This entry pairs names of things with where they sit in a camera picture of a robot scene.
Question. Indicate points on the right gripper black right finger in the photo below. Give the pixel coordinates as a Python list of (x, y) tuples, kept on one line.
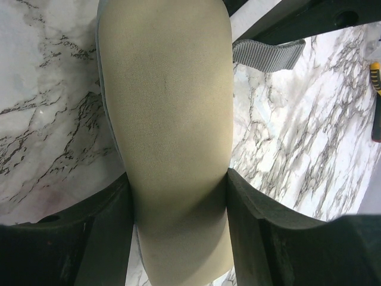
[(275, 245)]

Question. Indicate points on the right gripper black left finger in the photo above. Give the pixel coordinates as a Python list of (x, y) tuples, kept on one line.
[(85, 244)]

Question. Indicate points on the beige zippered umbrella case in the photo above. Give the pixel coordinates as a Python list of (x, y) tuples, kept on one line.
[(166, 75)]

